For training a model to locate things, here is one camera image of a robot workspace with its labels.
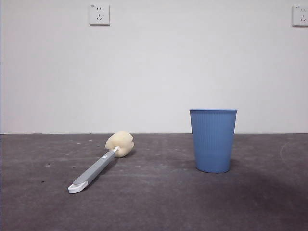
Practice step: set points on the blue ribbed plastic cup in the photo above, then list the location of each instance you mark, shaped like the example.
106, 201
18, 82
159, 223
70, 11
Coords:
213, 142

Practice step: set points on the white wall socket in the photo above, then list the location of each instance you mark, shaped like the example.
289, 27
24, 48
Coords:
99, 15
300, 16

